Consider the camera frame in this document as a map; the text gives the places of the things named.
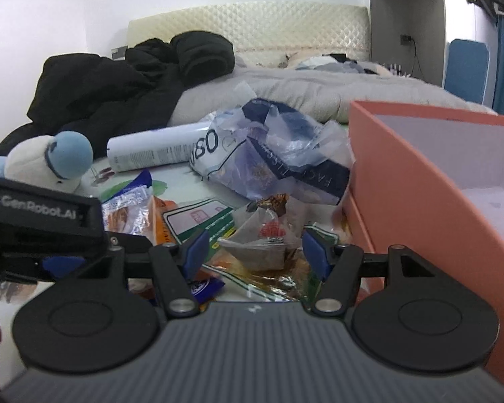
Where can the blue white plush toy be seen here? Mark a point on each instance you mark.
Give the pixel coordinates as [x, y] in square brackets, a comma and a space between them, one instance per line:
[46, 159]

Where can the beige pillow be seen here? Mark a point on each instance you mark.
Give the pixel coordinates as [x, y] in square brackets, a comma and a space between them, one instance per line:
[374, 69]

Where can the black garment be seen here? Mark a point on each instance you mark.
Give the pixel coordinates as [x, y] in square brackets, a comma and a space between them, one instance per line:
[338, 57]

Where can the dark gold snack packet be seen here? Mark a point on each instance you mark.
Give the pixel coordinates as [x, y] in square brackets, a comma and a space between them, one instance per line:
[271, 202]

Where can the row of small bottles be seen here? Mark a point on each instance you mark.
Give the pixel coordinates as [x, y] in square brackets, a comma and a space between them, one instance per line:
[397, 69]

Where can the grey duvet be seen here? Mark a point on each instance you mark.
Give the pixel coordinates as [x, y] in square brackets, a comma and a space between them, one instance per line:
[327, 92]

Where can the black jacket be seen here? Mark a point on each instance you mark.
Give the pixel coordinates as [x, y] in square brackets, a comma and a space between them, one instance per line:
[109, 88]

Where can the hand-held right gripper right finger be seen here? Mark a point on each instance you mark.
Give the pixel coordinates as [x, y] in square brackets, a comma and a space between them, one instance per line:
[315, 252]

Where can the clear bread packet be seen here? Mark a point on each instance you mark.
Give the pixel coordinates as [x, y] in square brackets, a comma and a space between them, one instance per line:
[126, 210]

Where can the blue chair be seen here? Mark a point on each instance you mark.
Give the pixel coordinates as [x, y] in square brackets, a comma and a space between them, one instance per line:
[466, 67]

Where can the cream quilted headboard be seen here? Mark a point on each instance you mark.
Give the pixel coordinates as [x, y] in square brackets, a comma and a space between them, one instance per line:
[256, 29]

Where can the grey blue clothes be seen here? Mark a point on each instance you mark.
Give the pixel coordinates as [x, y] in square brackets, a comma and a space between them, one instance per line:
[319, 65]

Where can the blue snack packet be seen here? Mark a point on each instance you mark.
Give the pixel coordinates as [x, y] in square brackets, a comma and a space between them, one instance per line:
[206, 287]

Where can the pile of snack packets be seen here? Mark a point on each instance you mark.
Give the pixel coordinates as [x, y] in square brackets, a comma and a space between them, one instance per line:
[180, 189]

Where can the grey wall switch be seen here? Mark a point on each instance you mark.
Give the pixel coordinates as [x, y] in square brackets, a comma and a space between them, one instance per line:
[118, 53]

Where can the clear plastic tissue bag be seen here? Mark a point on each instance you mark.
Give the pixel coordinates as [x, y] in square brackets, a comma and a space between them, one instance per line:
[269, 151]

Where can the brown glossy snack packet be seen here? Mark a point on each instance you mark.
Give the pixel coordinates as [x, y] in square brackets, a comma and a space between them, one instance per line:
[273, 281]

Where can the orange snack packet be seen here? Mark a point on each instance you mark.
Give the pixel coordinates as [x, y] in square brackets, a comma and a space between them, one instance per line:
[161, 222]

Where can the pink cardboard box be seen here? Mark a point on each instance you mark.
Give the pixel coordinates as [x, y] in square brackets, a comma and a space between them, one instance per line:
[424, 176]

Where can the white cylinder tube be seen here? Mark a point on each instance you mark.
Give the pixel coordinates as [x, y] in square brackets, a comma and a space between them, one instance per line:
[151, 147]

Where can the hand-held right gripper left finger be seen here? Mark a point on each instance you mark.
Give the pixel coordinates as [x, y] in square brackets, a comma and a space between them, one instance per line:
[195, 254]

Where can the clear red label snack packet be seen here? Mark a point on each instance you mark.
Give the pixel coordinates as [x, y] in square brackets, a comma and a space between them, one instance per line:
[260, 235]

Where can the green snack packet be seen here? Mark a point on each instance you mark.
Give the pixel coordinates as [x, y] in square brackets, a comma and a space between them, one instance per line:
[197, 218]

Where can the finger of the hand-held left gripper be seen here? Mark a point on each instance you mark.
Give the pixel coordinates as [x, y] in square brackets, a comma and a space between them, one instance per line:
[128, 241]
[63, 268]

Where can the black wall socket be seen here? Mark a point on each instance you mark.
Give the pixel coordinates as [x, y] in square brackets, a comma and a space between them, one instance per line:
[405, 39]

